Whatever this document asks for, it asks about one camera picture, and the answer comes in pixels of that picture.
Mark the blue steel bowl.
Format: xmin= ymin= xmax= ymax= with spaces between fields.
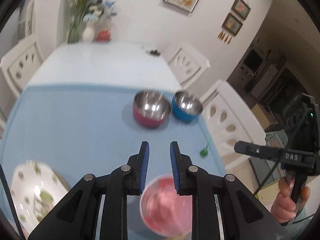
xmin=171 ymin=90 xmax=203 ymax=122

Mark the light blue table mat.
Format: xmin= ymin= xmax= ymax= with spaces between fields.
xmin=1 ymin=85 xmax=226 ymax=186

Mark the white chair far left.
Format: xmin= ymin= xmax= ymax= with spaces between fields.
xmin=1 ymin=35 xmax=43 ymax=98

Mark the small green toy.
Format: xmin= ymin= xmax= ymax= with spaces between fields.
xmin=200 ymin=138 xmax=212 ymax=158

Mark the white chair far right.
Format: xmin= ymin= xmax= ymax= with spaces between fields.
xmin=168 ymin=43 xmax=210 ymax=88

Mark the upper small hanging picture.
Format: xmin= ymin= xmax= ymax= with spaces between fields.
xmin=231 ymin=0 xmax=251 ymax=20

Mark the small hanging picture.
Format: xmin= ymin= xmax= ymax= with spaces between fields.
xmin=222 ymin=12 xmax=243 ymax=36
xmin=231 ymin=0 xmax=251 ymax=20

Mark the round blue leaf plate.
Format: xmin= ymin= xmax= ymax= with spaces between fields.
xmin=52 ymin=170 xmax=70 ymax=191

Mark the white chair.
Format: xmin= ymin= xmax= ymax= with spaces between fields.
xmin=1 ymin=35 xmax=43 ymax=98
xmin=200 ymin=80 xmax=266 ymax=172
xmin=168 ymin=43 xmax=210 ymax=88

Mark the red steel bowl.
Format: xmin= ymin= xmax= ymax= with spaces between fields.
xmin=132 ymin=90 xmax=172 ymax=128

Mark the white carved corner shelf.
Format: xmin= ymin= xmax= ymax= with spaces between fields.
xmin=18 ymin=0 xmax=35 ymax=40

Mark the pink plastic bowl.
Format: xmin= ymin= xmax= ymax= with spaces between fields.
xmin=139 ymin=174 xmax=192 ymax=238

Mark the red lidded cup on saucer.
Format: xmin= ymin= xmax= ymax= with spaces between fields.
xmin=96 ymin=29 xmax=111 ymax=42

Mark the white vase with blue flowers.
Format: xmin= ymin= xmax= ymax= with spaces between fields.
xmin=81 ymin=0 xmax=117 ymax=43

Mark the small black lid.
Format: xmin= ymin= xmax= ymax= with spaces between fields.
xmin=150 ymin=50 xmax=161 ymax=56

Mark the glass vase with green stems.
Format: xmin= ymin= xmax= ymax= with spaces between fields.
xmin=64 ymin=0 xmax=102 ymax=44

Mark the black cable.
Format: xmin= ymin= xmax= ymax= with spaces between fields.
xmin=253 ymin=107 xmax=313 ymax=196

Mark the person's right hand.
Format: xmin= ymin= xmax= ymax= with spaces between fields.
xmin=270 ymin=178 xmax=298 ymax=224

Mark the white floral plate with trees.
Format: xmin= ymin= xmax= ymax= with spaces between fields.
xmin=10 ymin=160 xmax=68 ymax=234

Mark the white chair near right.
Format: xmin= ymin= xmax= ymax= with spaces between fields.
xmin=200 ymin=80 xmax=266 ymax=172

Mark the lower small hanging picture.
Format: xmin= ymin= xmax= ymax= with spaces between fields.
xmin=222 ymin=12 xmax=243 ymax=36

